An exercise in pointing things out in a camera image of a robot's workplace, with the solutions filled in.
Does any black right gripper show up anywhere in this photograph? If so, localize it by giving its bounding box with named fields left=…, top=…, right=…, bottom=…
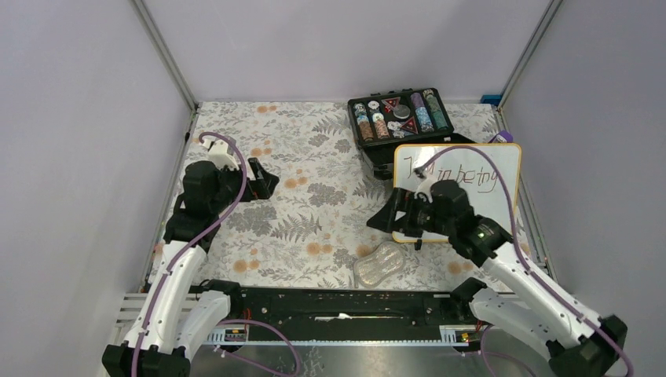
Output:
left=365, top=187, right=453, bottom=239

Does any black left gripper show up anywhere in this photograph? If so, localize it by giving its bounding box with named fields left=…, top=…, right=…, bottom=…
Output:
left=210, top=157, right=278, bottom=213

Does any yellow framed whiteboard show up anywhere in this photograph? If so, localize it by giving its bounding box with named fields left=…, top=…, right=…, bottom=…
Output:
left=393, top=143, right=521, bottom=232

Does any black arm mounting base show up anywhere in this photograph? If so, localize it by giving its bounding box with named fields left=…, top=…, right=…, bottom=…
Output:
left=187, top=280, right=484, bottom=343

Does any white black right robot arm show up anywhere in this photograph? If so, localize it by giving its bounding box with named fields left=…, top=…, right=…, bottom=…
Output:
left=367, top=180, right=628, bottom=376

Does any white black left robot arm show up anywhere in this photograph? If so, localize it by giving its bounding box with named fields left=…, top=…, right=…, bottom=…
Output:
left=102, top=158, right=280, bottom=376

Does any floral patterned table mat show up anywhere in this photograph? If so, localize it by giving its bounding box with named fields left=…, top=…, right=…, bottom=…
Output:
left=148, top=101, right=547, bottom=292

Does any black poker chip case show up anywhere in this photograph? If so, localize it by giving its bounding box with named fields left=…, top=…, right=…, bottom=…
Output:
left=347, top=88, right=473, bottom=181

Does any grey round dealer button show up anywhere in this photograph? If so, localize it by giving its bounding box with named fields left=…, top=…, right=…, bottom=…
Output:
left=393, top=104, right=412, bottom=119

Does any purple marker cap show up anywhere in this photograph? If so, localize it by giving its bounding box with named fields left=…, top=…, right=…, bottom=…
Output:
left=489, top=130, right=514, bottom=144

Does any blue clamp block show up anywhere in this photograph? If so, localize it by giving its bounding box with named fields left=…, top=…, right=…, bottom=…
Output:
left=480, top=94, right=503, bottom=106

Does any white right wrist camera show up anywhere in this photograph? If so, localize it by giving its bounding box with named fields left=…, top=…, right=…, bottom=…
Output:
left=413, top=167, right=437, bottom=203

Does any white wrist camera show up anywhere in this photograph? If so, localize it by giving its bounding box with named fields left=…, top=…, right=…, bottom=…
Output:
left=202, top=138, right=240, bottom=171
left=413, top=167, right=437, bottom=203

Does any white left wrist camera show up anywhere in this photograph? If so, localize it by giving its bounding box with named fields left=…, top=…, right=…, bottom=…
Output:
left=202, top=138, right=240, bottom=171

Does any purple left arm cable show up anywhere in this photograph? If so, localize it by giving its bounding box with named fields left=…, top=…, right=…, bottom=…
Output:
left=129, top=132, right=303, bottom=377

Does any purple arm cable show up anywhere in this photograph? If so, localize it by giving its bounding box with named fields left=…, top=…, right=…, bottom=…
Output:
left=415, top=145, right=635, bottom=377
left=129, top=132, right=303, bottom=377

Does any left aluminium frame post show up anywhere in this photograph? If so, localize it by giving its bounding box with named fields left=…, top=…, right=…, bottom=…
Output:
left=129, top=0, right=198, bottom=112

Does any aluminium frame post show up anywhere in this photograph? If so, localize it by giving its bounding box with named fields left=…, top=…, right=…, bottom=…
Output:
left=497, top=0, right=564, bottom=109
left=129, top=0, right=198, bottom=112

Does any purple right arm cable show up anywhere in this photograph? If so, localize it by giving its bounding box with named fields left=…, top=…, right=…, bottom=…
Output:
left=415, top=145, right=635, bottom=377

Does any right aluminium frame post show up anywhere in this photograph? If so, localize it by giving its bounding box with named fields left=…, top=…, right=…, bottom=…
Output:
left=497, top=0, right=564, bottom=109

